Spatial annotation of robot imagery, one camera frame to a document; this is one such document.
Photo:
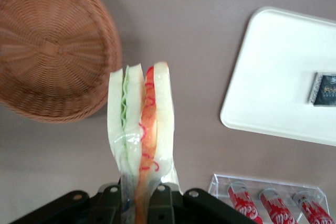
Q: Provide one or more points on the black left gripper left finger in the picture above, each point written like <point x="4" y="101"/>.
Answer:
<point x="78" y="208"/>

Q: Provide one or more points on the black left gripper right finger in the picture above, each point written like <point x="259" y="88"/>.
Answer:
<point x="189" y="208"/>

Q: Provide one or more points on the triangle sandwich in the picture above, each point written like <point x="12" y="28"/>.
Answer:
<point x="162" y="108"/>

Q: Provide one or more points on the white plastic tray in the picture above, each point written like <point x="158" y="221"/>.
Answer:
<point x="273" y="77"/>

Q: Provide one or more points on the round brown wicker basket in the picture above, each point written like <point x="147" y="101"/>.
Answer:
<point x="52" y="51"/>

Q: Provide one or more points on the clear acrylic can holder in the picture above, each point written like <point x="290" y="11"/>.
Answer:
<point x="220" y="184"/>

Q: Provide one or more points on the red cola can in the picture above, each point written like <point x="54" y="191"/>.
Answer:
<point x="278" y="211"/>
<point x="242" y="203"/>
<point x="312" y="211"/>

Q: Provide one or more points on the black foil snack packet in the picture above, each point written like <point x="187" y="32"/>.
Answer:
<point x="324" y="90"/>

